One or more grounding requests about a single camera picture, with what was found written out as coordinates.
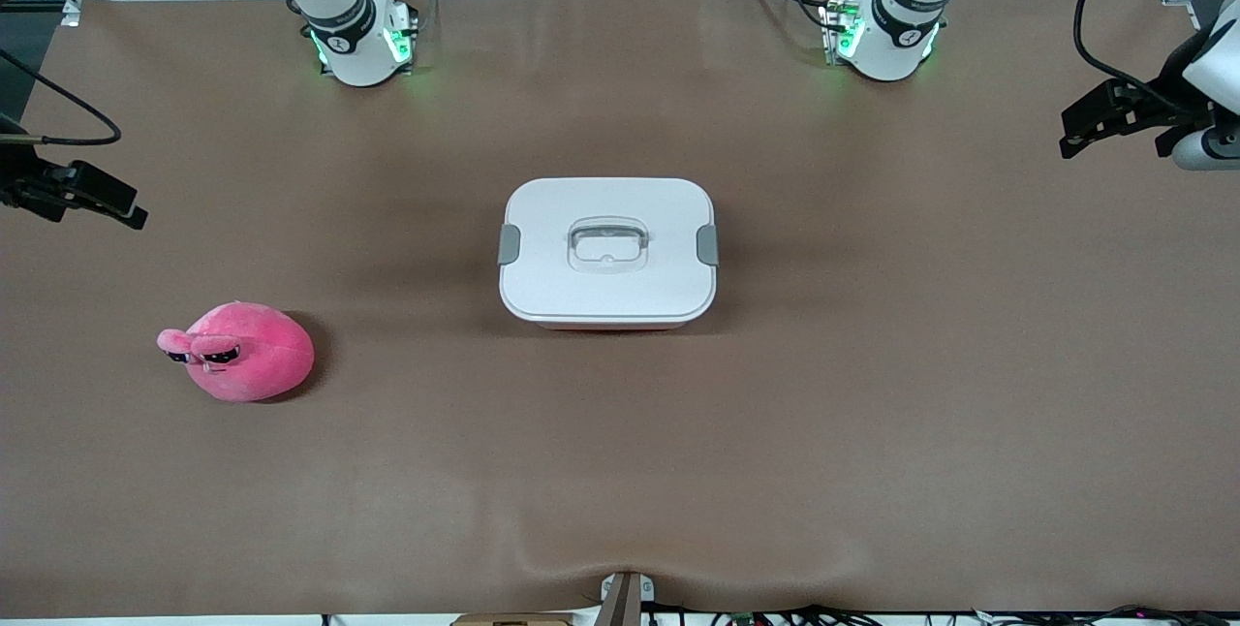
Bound brown table mat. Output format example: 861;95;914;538
0;0;1240;619

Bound white box lid grey latches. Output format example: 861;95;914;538
498;177;720;325

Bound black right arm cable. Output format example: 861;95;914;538
0;48;123;146

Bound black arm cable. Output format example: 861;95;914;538
1071;0;1181;110
0;48;123;146

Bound pink plush toy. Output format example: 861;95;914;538
157;301;317;404

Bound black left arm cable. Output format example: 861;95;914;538
1071;0;1181;110

